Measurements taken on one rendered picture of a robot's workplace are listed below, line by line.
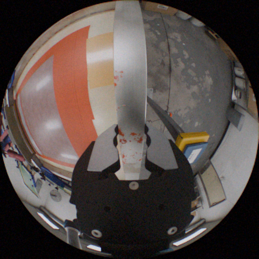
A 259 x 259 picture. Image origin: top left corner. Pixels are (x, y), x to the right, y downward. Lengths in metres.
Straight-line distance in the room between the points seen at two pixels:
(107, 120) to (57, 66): 0.16
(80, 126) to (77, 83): 0.09
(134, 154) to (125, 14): 0.24
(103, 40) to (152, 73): 1.01
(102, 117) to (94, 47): 0.13
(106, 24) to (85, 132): 0.23
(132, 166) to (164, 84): 1.10
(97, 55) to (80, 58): 0.03
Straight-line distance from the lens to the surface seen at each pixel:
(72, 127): 0.20
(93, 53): 0.16
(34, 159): 0.61
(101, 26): 0.19
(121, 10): 0.17
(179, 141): 0.23
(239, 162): 3.29
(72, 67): 0.17
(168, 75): 1.21
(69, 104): 0.18
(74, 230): 0.78
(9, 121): 0.57
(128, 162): 0.17
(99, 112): 0.15
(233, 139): 3.25
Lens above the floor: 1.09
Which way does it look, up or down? 58 degrees down
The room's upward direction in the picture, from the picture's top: 180 degrees clockwise
